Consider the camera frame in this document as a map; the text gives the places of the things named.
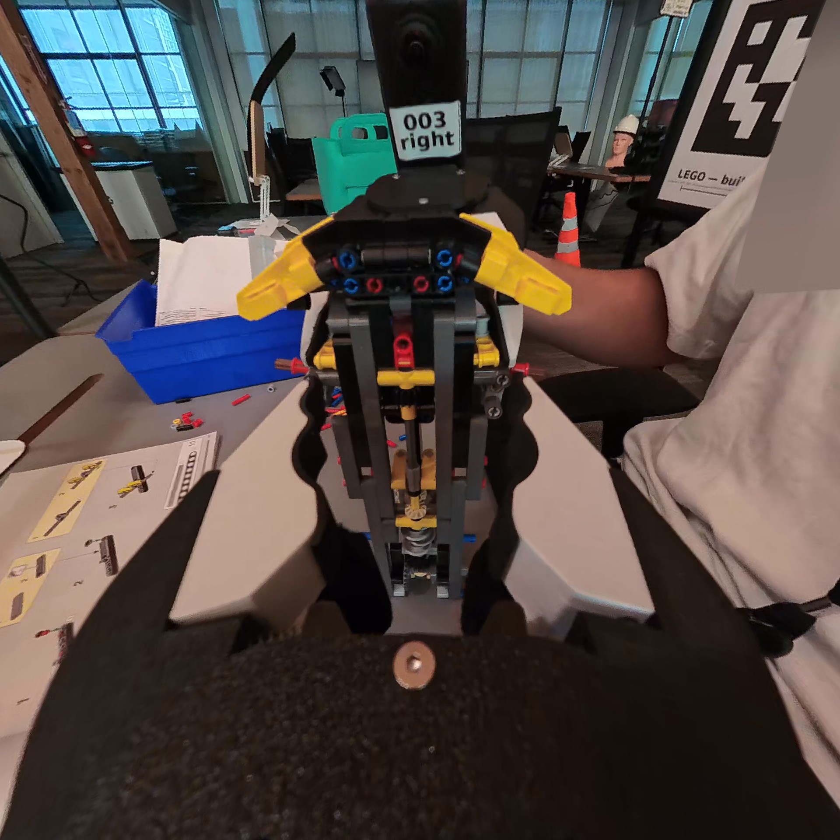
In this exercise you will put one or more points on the white paper in bin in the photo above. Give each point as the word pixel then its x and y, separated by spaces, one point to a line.
pixel 203 275

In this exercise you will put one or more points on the lego instruction sheet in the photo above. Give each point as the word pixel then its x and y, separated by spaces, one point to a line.
pixel 98 512

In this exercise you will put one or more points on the mannequin head white hard hat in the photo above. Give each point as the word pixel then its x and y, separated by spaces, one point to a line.
pixel 623 141

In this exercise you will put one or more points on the wooden table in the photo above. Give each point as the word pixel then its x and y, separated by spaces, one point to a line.
pixel 590 172

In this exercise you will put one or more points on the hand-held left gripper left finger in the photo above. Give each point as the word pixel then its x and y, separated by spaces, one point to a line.
pixel 256 499

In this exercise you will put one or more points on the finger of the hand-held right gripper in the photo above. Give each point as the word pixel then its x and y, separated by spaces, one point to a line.
pixel 510 336
pixel 316 328

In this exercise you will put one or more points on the white cabinet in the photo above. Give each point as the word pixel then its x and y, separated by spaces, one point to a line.
pixel 138 197

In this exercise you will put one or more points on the black yellow lego car chassis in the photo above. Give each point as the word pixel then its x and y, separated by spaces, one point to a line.
pixel 367 394

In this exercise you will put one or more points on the orange traffic cone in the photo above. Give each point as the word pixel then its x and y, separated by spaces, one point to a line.
pixel 568 236

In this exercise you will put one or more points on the wooden post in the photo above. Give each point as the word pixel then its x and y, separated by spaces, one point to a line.
pixel 59 131

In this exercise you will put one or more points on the person's white shirt torso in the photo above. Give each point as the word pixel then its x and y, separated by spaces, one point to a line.
pixel 754 426

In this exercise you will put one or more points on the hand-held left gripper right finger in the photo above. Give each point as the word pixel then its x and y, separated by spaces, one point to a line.
pixel 577 499

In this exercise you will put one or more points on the person's black pants leg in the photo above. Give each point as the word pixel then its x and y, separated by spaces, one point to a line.
pixel 623 400

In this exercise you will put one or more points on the person's right forearm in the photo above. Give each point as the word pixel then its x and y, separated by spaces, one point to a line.
pixel 604 315

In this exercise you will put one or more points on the paned window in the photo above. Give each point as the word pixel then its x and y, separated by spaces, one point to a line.
pixel 111 65

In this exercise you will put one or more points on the small loose lego pieces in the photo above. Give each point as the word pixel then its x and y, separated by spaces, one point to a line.
pixel 187 422

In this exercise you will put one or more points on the black white marker sign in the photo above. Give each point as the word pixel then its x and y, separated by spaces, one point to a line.
pixel 709 98

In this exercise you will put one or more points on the blue plastic bin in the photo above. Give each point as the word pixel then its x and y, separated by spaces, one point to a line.
pixel 197 354

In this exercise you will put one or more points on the teal tote bag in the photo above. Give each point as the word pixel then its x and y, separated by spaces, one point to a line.
pixel 341 170

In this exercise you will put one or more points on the clear plastic bag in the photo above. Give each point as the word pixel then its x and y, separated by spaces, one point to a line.
pixel 275 246

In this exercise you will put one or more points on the studio light on stand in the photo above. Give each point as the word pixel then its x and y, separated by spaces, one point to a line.
pixel 333 79

